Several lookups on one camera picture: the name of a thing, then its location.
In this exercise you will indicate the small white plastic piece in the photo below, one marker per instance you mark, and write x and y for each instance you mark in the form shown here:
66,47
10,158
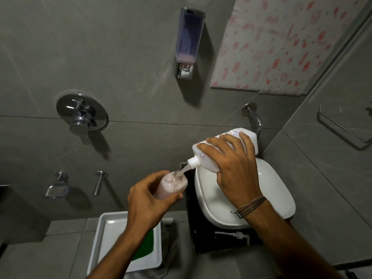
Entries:
168,220

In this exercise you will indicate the white rectangular tray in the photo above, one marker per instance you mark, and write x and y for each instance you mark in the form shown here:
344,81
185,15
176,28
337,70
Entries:
109,229

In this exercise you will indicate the grey cloth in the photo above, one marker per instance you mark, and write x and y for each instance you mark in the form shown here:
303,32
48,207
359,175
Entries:
173,246

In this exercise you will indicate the person's right hand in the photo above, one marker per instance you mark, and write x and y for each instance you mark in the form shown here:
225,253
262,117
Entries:
237,177

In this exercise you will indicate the green sponge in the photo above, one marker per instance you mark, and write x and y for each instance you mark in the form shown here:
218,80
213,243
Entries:
145,248

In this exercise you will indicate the person's left thumb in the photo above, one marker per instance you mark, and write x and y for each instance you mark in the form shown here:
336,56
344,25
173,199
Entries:
173,200

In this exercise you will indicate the person's left forearm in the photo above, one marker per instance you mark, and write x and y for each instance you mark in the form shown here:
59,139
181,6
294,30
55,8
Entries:
122,255

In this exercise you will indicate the large white refill bottle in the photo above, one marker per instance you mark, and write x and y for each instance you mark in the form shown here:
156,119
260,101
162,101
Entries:
209,164

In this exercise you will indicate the chrome wall rail holder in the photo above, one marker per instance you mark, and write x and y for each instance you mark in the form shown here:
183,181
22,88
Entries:
343,127

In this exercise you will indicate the white pink patterned curtain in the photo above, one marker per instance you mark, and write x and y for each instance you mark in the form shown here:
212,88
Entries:
279,40

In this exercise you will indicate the person's right forearm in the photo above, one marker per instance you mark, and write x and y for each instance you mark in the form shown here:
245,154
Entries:
284,246

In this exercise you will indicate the white pump dispenser head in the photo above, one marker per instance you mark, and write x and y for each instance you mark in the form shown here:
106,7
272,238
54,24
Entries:
237,235

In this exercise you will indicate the wall-mounted clear soap dispenser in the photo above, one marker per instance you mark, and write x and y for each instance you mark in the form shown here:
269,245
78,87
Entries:
187,40

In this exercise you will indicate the person's right middle finger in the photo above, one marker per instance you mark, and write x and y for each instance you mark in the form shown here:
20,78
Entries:
231,140

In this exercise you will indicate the chrome wall tap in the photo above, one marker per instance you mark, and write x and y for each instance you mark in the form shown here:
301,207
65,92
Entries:
98,183

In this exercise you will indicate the white ceramic washbasin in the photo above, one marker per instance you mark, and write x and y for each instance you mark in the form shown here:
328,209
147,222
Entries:
270,188

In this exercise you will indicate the person's left hand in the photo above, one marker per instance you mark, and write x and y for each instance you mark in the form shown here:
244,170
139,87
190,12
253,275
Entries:
144,203

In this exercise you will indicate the small clear bottle pink liquid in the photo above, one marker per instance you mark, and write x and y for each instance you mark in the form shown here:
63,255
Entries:
171,185

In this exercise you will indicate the chrome soap dish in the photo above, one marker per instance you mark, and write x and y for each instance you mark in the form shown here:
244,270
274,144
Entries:
56,188

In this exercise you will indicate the round chrome shower mixer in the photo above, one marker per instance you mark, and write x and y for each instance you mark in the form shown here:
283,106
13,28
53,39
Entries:
81,111

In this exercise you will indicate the chrome wall spout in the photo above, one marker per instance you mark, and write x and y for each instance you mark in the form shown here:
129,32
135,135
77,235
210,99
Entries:
255,119

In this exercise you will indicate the person's right thumb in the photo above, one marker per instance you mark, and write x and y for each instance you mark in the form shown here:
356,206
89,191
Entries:
208,153

